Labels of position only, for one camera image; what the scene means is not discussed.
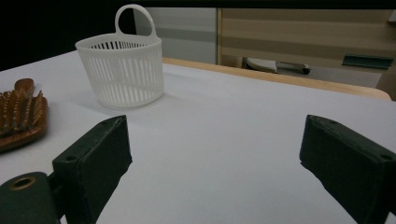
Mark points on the light wooden desk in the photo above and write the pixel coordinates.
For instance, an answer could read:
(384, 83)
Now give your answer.
(280, 31)

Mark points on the white plastic slotted basket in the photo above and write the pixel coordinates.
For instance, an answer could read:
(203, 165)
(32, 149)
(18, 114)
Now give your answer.
(124, 53)

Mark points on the wooden hairbrush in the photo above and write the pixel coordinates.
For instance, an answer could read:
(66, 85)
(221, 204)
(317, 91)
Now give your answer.
(28, 132)

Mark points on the grey chair base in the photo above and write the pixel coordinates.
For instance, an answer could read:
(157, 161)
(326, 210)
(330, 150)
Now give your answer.
(261, 64)

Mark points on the white cabinet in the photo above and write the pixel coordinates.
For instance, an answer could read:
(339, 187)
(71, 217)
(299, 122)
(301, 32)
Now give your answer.
(186, 21)

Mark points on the dark curtain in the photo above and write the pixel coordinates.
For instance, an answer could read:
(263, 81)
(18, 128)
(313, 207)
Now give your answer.
(31, 25)

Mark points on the dark rectangular vent panel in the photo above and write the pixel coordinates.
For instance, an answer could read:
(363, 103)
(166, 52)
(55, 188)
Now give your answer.
(367, 61)

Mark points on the black horizontal frame bar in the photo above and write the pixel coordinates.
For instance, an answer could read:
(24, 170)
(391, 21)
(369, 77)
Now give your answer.
(249, 3)

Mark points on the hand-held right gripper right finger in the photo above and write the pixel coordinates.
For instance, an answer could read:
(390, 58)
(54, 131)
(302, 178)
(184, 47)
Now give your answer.
(351, 165)

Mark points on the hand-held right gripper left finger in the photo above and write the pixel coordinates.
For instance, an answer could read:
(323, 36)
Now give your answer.
(90, 161)

